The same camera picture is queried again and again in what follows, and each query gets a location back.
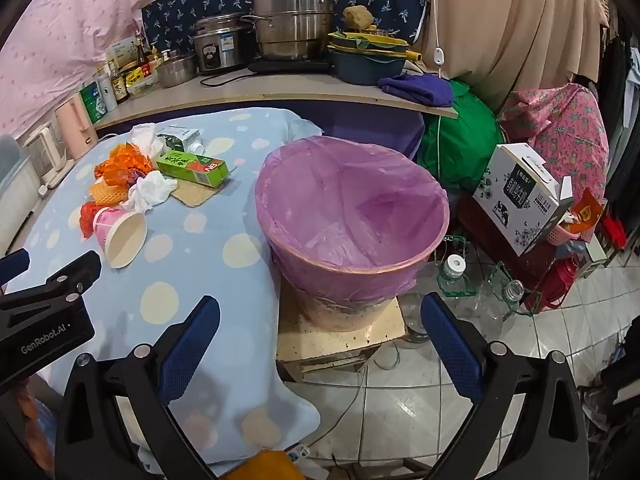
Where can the pink dotted curtain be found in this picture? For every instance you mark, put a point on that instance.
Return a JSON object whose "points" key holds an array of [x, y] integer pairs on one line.
{"points": [[65, 35]]}

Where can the small steel bowl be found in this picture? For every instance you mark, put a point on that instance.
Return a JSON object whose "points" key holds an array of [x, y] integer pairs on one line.
{"points": [[176, 72]]}

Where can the purple cloth skirt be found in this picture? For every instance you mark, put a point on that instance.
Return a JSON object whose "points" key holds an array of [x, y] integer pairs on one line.
{"points": [[370, 125]]}

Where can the row of condiment bottles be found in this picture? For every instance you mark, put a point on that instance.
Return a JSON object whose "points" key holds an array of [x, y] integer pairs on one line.
{"points": [[135, 77]]}

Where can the navy floral cloth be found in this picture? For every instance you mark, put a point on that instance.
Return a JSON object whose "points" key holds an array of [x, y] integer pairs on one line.
{"points": [[200, 5]]}

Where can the green drink carton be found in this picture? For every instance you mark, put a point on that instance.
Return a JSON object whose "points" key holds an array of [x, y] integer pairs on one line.
{"points": [[192, 169]]}

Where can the white power strip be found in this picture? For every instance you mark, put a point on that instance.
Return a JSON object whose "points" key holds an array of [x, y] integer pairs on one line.
{"points": [[298, 454]]}

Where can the white capped clear plastic bottle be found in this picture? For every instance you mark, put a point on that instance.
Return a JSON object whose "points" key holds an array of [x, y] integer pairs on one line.
{"points": [[452, 280]]}

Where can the red plastic wrapper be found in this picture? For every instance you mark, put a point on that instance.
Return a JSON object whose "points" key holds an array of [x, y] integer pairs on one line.
{"points": [[89, 217]]}

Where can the white floral milk box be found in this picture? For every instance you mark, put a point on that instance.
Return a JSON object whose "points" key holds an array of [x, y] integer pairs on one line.
{"points": [[520, 200]]}

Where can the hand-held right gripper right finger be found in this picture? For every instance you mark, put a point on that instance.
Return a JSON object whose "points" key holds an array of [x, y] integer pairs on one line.
{"points": [[447, 340]]}

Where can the pink plastic basket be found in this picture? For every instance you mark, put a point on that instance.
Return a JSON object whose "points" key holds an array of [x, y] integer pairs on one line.
{"points": [[562, 234]]}

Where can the steel rice cooker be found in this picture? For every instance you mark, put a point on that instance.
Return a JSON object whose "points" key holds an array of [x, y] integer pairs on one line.
{"points": [[217, 47]]}

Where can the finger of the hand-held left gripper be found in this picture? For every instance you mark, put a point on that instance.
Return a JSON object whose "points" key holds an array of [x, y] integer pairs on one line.
{"points": [[15, 261], [70, 275]]}

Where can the dark red covered stool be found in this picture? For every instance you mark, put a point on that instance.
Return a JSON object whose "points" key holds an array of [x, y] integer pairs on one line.
{"points": [[480, 230]]}

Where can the orange plastic wrapper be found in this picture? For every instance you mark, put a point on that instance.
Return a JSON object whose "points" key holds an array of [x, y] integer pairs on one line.
{"points": [[122, 162]]}

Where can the beige curtain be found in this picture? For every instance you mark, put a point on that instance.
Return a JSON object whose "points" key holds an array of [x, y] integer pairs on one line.
{"points": [[510, 25]]}

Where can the hanging dark clothes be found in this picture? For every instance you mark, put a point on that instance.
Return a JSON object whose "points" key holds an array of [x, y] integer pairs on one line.
{"points": [[622, 135]]}

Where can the black induction cooker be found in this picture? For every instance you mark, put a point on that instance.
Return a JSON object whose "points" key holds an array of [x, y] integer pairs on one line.
{"points": [[290, 66]]}

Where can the pink paper cup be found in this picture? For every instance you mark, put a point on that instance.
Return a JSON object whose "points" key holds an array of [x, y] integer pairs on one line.
{"points": [[122, 235]]}

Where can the brown loofah sponge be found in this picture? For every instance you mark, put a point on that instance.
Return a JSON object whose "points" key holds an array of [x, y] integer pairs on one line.
{"points": [[357, 17]]}

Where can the pink electric kettle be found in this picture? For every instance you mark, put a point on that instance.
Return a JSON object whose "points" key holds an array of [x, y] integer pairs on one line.
{"points": [[75, 127]]}

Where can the white tissue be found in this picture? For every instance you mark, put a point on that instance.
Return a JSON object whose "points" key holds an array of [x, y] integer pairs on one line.
{"points": [[145, 137], [150, 191]]}

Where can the orange snack packet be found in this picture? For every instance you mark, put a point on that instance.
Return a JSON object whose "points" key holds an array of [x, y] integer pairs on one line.
{"points": [[587, 210]]}

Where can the dark blue plastic basin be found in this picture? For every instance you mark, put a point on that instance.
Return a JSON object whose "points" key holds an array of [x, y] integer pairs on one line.
{"points": [[367, 70]]}

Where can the translucent plastic storage box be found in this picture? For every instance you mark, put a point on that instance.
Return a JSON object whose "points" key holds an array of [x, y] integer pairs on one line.
{"points": [[15, 175]]}

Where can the wooden stool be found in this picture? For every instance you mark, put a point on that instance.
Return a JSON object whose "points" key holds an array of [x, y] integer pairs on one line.
{"points": [[330, 340]]}

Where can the pink pineapple print cloth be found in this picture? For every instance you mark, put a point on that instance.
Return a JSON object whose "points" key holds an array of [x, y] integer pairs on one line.
{"points": [[560, 130]]}

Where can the orange foam fruit net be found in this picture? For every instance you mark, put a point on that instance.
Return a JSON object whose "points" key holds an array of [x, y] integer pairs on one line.
{"points": [[106, 192]]}

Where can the purple towel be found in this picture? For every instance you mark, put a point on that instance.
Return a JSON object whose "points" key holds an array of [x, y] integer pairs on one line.
{"points": [[420, 90]]}

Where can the blue polka dot blanket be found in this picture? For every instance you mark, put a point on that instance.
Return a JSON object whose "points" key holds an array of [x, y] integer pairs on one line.
{"points": [[200, 260]]}

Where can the grey milk carton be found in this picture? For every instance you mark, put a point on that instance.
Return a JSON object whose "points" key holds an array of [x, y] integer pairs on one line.
{"points": [[177, 139]]}

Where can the green plastic bag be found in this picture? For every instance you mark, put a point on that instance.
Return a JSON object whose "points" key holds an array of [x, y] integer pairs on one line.
{"points": [[465, 135]]}

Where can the uncapped clear plastic bottle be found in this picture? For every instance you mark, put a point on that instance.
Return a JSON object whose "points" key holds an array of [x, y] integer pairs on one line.
{"points": [[505, 300]]}

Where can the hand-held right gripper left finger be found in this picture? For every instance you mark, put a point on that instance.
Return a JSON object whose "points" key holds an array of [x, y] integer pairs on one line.
{"points": [[192, 345]]}

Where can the red thermos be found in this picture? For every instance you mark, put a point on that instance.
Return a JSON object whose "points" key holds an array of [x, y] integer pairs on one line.
{"points": [[557, 280]]}

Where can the large steel steamer pot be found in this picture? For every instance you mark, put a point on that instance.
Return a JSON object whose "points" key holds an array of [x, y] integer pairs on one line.
{"points": [[292, 20]]}

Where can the pink lined trash bin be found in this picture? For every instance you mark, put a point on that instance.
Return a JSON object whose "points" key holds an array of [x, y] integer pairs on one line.
{"points": [[350, 220]]}

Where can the white small appliance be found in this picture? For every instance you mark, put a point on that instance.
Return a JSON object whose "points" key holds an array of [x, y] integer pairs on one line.
{"points": [[47, 155]]}

